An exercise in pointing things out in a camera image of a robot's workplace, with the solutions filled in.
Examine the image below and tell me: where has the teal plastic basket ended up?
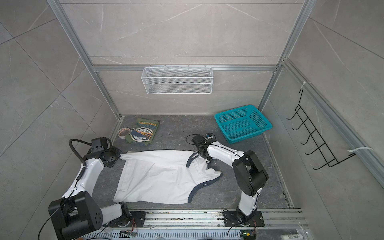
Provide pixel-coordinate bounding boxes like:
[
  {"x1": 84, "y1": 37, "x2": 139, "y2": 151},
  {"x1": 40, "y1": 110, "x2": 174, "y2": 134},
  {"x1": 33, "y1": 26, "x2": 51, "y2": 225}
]
[{"x1": 214, "y1": 105, "x2": 273, "y2": 144}]

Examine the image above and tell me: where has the green tank top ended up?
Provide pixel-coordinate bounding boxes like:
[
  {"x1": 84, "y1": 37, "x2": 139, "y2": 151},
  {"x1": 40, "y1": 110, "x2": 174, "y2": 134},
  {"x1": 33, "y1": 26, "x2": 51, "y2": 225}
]
[{"x1": 125, "y1": 118, "x2": 160, "y2": 146}]

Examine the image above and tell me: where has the white navy tank top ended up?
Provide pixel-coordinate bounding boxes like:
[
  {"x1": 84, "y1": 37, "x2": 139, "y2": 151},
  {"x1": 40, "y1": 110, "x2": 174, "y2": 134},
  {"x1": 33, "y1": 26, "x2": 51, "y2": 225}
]
[{"x1": 114, "y1": 150, "x2": 222, "y2": 205}]

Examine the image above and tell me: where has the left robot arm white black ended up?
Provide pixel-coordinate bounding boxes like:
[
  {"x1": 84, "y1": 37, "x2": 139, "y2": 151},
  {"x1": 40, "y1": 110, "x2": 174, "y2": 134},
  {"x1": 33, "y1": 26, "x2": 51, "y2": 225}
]
[{"x1": 48, "y1": 137, "x2": 132, "y2": 240}]

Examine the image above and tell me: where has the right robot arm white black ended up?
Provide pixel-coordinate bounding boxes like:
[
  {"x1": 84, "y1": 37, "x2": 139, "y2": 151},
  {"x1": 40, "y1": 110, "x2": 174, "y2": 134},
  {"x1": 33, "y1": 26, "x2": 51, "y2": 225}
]
[{"x1": 186, "y1": 134, "x2": 269, "y2": 227}]

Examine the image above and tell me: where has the tape roll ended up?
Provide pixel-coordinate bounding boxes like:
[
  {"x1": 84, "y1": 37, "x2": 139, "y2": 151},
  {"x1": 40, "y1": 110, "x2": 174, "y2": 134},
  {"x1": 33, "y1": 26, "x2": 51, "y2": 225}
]
[{"x1": 117, "y1": 127, "x2": 131, "y2": 139}]

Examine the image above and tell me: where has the white bottle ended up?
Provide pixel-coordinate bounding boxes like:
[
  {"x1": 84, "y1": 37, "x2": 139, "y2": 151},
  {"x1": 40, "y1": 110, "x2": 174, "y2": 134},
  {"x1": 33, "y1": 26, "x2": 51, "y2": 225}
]
[{"x1": 280, "y1": 233, "x2": 304, "y2": 240}]

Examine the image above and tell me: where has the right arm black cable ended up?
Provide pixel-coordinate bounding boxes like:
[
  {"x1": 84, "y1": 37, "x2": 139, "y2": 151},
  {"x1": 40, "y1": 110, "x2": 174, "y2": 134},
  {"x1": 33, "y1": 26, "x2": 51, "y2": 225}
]
[{"x1": 185, "y1": 133, "x2": 200, "y2": 146}]

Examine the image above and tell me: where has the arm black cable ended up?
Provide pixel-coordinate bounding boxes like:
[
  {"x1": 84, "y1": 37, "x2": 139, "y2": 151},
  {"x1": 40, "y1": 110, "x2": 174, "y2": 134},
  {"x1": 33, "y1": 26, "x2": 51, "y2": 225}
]
[
  {"x1": 185, "y1": 133, "x2": 200, "y2": 146},
  {"x1": 68, "y1": 138, "x2": 92, "y2": 167}
]

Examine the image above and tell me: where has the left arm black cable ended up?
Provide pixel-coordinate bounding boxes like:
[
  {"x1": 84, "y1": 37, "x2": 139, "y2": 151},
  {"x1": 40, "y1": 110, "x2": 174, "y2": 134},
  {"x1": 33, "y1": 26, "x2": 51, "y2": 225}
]
[{"x1": 68, "y1": 138, "x2": 92, "y2": 167}]

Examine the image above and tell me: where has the white wire mesh shelf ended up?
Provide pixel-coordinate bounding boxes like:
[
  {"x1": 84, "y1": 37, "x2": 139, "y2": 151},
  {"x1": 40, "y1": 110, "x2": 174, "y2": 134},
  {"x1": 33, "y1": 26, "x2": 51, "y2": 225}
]
[{"x1": 141, "y1": 67, "x2": 214, "y2": 95}]

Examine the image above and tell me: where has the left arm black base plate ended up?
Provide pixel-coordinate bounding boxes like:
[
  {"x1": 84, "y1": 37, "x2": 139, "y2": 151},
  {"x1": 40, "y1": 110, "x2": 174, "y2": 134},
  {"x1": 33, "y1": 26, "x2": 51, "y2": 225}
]
[{"x1": 109, "y1": 211, "x2": 146, "y2": 228}]

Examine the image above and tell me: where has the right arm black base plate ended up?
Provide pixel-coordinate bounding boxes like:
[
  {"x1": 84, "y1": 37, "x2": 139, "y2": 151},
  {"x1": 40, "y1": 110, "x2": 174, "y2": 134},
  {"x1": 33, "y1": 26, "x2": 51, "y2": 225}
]
[{"x1": 222, "y1": 210, "x2": 265, "y2": 227}]

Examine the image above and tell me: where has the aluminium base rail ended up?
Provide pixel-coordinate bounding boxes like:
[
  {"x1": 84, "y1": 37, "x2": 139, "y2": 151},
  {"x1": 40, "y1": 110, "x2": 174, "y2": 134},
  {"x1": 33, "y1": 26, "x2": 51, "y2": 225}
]
[{"x1": 81, "y1": 209, "x2": 314, "y2": 240}]

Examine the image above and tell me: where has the black wire hook rack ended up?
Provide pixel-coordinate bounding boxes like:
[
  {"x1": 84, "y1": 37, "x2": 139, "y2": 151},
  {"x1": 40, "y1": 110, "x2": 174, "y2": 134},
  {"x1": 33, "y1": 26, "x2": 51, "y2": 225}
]
[{"x1": 287, "y1": 89, "x2": 356, "y2": 171}]

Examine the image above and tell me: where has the white cable tie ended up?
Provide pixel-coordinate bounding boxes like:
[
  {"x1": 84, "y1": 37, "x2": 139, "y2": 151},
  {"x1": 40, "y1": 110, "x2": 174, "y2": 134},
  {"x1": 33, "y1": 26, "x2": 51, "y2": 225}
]
[{"x1": 347, "y1": 147, "x2": 374, "y2": 153}]

